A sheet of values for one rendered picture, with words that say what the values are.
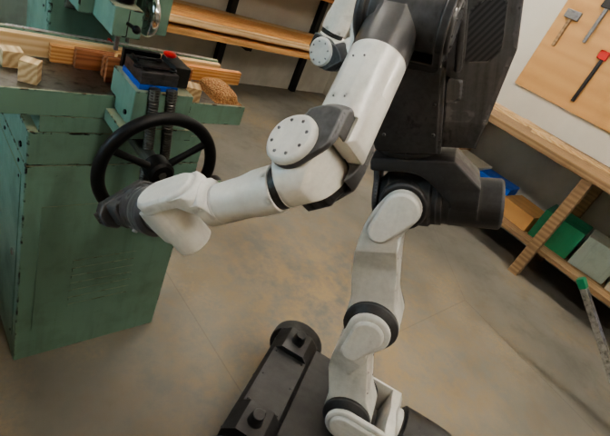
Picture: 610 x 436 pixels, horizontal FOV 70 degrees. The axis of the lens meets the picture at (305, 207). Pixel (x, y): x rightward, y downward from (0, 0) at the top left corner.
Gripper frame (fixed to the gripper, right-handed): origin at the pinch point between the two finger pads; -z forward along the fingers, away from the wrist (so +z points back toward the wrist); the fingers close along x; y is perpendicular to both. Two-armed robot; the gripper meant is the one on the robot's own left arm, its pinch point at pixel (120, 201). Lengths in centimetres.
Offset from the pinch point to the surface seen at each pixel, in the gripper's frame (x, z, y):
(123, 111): 13.9, -11.0, 13.6
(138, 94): 16.5, -5.5, 16.1
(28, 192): -9.0, -29.5, 4.3
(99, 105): 11.9, -17.7, 16.1
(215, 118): 39.1, -18.5, 0.2
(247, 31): 205, -203, 1
